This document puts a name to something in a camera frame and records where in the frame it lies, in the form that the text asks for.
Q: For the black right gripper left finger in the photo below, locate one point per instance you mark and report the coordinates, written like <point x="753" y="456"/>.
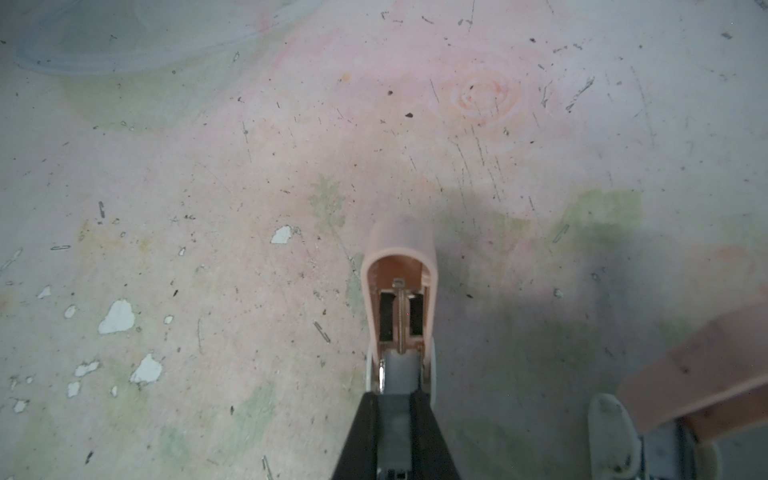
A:
<point x="358" y="458"/>

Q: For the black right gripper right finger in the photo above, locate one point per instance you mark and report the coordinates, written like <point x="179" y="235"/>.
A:
<point x="431" y="458"/>

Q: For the pink white stapler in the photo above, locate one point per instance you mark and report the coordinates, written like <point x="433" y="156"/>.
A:
<point x="399" y="276"/>
<point x="664" y="420"/>

